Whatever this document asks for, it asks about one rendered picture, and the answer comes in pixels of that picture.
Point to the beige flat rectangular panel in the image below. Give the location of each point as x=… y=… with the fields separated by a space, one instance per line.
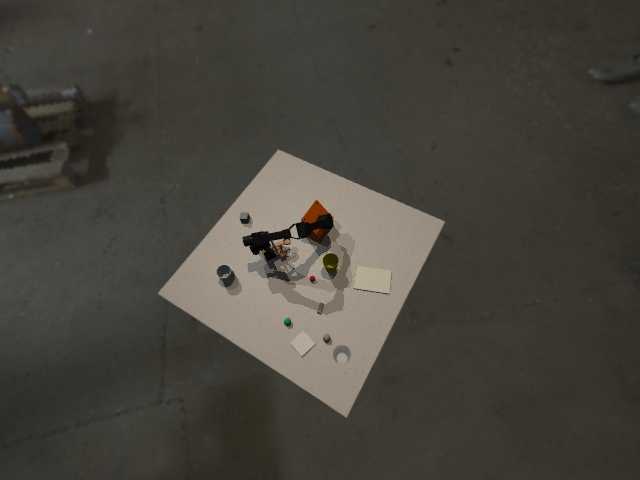
x=372 y=279

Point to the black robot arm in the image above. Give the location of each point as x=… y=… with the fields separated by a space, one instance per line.
x=257 y=240

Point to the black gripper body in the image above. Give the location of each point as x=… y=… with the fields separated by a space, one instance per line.
x=270 y=254

